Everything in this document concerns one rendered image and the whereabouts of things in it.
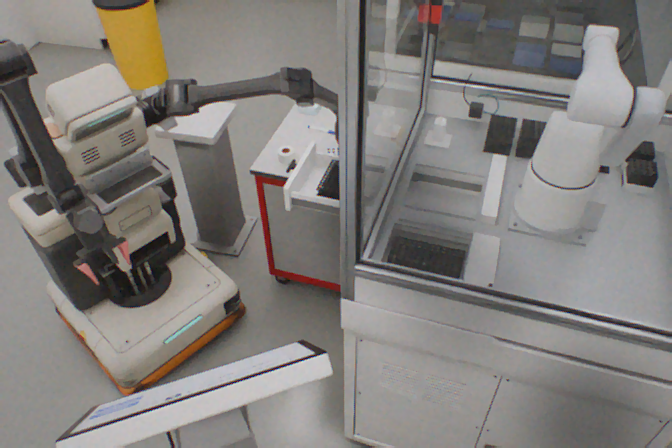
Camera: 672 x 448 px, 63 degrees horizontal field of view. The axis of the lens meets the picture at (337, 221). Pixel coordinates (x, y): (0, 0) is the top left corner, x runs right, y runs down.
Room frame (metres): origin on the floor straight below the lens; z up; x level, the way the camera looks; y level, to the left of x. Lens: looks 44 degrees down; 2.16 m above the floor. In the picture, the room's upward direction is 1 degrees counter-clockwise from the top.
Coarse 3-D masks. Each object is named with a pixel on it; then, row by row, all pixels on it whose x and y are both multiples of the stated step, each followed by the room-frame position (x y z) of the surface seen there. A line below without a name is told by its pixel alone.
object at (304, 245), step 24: (288, 120) 2.09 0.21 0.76; (312, 120) 2.09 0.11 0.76; (288, 144) 1.91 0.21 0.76; (336, 144) 1.90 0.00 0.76; (264, 168) 1.75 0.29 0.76; (264, 192) 1.76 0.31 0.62; (264, 216) 1.75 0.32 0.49; (288, 216) 1.72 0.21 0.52; (312, 216) 1.68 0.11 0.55; (336, 216) 1.65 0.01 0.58; (288, 240) 1.72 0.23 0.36; (312, 240) 1.68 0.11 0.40; (336, 240) 1.65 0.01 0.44; (288, 264) 1.73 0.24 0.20; (312, 264) 1.69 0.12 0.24; (336, 264) 1.65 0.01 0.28; (336, 288) 1.64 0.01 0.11
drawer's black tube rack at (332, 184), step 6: (336, 162) 1.60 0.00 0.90; (336, 168) 1.57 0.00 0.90; (330, 174) 1.53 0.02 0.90; (336, 174) 1.55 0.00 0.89; (330, 180) 1.51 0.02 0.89; (336, 180) 1.50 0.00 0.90; (324, 186) 1.47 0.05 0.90; (330, 186) 1.47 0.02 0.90; (336, 186) 1.50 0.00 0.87; (318, 192) 1.47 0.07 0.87; (324, 192) 1.47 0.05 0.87; (330, 192) 1.44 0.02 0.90; (336, 192) 1.43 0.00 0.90; (336, 198) 1.44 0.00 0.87
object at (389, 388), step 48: (384, 384) 0.91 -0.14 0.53; (432, 384) 0.86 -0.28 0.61; (480, 384) 0.81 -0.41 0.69; (528, 384) 0.77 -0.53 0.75; (384, 432) 0.90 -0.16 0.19; (432, 432) 0.85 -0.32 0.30; (480, 432) 0.80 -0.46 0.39; (528, 432) 0.76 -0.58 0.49; (576, 432) 0.72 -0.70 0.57; (624, 432) 0.68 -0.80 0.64
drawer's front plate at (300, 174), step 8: (312, 144) 1.68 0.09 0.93; (312, 152) 1.66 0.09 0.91; (304, 160) 1.58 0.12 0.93; (312, 160) 1.65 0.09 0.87; (296, 168) 1.54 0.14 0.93; (304, 168) 1.57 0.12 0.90; (296, 176) 1.50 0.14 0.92; (304, 176) 1.57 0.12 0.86; (288, 184) 1.45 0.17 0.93; (296, 184) 1.50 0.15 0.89; (288, 192) 1.43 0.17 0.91; (288, 200) 1.43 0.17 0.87; (288, 208) 1.43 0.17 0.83
